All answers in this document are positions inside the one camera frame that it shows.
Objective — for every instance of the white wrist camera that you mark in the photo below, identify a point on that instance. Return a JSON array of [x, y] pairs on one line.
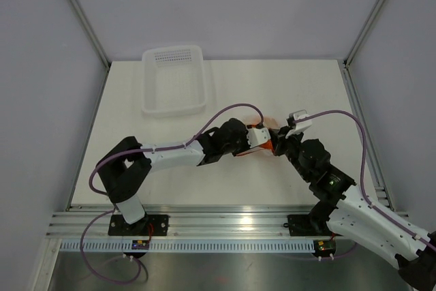
[[298, 122], [259, 137]]

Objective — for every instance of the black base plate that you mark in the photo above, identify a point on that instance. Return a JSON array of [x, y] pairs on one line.
[[156, 225], [301, 225]]

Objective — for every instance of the aluminium mounting rail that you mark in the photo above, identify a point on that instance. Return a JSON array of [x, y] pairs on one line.
[[191, 222]]

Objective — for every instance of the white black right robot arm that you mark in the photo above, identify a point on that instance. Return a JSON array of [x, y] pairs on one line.
[[344, 209]]

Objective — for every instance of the aluminium frame post right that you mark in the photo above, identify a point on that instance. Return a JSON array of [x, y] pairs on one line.
[[369, 23]]

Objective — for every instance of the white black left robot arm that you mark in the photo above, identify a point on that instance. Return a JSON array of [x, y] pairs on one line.
[[123, 170]]

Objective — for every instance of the white slotted cable duct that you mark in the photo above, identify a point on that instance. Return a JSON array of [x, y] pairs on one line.
[[190, 246]]

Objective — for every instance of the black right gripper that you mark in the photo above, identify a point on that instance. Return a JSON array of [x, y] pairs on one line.
[[278, 140]]

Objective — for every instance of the white plastic perforated basket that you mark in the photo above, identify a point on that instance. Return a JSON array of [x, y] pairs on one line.
[[173, 81]]

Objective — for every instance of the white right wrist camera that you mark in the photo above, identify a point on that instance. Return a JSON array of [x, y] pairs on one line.
[[298, 122]]

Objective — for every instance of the aluminium frame post left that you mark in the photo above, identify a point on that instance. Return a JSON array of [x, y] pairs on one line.
[[89, 31]]

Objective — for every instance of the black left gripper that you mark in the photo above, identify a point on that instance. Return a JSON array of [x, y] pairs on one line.
[[246, 145]]

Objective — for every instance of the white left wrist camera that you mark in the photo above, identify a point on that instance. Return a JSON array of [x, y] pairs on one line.
[[259, 137]]

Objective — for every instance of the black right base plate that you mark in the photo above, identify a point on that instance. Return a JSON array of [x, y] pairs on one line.
[[301, 225]]

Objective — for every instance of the clear zip top bag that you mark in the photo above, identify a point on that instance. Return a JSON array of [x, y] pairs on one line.
[[254, 121]]

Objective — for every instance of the aluminium frame post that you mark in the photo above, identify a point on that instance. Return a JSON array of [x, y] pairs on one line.
[[369, 23], [89, 31]]

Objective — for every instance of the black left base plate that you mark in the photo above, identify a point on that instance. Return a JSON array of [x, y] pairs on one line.
[[156, 225]]

